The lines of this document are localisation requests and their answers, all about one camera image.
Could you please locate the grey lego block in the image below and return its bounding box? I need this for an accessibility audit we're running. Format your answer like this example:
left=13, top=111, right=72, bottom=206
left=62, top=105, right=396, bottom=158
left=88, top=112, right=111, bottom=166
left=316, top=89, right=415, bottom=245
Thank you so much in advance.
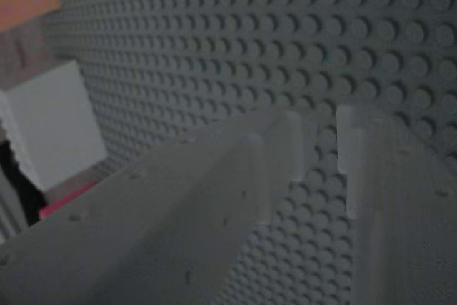
left=0, top=59, right=109, bottom=194

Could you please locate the grey Lego baseplate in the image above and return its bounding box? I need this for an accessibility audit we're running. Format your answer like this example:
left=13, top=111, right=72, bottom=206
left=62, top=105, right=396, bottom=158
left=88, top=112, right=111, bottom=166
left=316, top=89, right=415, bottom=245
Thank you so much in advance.
left=42, top=0, right=457, bottom=305

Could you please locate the large pink lego block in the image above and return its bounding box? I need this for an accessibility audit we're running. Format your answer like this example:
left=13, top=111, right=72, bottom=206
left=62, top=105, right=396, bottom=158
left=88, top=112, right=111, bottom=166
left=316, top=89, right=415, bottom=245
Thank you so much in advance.
left=38, top=179, right=99, bottom=223

